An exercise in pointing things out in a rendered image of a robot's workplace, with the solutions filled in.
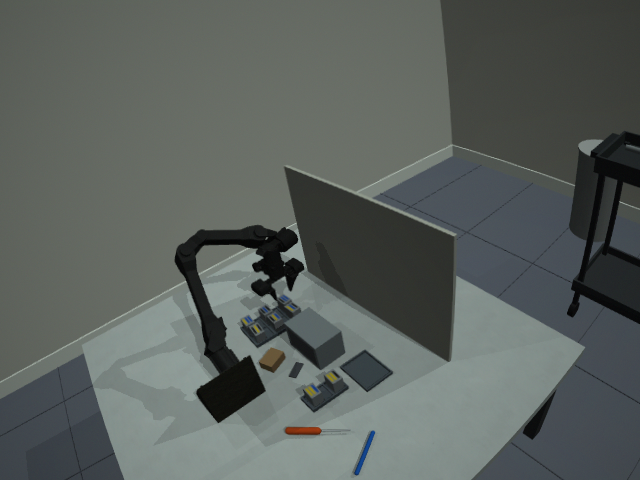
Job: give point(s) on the orange-handled screwdriver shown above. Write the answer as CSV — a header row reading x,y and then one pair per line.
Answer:
x,y
309,430

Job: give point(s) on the tan cardboard box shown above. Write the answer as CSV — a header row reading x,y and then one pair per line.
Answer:
x,y
272,359

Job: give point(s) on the blue rod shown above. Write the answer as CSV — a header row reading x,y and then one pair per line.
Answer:
x,y
358,468

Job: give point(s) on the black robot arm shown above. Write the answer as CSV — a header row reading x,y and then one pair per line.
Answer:
x,y
213,329

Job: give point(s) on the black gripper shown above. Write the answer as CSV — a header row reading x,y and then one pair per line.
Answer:
x,y
276,272

